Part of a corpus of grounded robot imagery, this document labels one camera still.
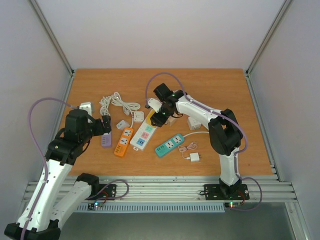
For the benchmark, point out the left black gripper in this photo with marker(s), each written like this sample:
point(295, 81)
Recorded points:
point(100, 130)

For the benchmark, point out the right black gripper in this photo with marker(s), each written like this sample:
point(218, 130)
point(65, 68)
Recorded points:
point(158, 119)

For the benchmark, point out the beige cube socket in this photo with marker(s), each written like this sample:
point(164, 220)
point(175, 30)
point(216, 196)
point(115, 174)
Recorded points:
point(170, 121)

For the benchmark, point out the yellow cube socket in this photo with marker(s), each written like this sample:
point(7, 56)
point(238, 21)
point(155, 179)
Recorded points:
point(148, 120)

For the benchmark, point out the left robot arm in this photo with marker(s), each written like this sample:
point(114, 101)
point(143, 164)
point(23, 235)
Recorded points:
point(44, 217)

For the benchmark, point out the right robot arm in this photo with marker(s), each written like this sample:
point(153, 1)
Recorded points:
point(224, 131)

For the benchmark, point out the purple power strip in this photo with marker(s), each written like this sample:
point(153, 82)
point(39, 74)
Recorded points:
point(106, 140)

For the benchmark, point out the white flat adapter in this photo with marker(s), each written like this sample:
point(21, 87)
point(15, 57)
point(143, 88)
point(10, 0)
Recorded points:
point(138, 116)

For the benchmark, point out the small white USB charger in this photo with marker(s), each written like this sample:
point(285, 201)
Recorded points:
point(122, 125)

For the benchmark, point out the long white power strip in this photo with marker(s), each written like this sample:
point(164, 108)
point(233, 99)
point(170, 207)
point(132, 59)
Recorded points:
point(143, 135)

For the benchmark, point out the teal power strip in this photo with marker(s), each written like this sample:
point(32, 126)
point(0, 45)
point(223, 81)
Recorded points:
point(168, 146)

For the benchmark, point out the orange power strip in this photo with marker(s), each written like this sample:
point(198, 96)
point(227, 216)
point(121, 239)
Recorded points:
point(124, 141)

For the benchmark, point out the white cube socket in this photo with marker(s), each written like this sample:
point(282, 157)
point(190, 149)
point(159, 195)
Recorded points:
point(193, 124)

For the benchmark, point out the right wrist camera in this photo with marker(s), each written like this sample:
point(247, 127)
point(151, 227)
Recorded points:
point(154, 104)

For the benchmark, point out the white charger with pink cable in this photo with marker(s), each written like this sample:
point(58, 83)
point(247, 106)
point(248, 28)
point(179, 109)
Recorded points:
point(193, 156)

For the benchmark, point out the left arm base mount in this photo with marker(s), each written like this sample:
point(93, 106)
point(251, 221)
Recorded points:
point(108, 193)

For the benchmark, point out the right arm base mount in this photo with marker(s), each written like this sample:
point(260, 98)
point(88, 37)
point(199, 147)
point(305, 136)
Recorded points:
point(212, 192)

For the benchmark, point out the grey slotted cable duct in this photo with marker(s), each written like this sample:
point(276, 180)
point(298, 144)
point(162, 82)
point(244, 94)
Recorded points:
point(155, 207)

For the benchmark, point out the aluminium rail frame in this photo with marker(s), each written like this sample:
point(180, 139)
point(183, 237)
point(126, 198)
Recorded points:
point(185, 189)

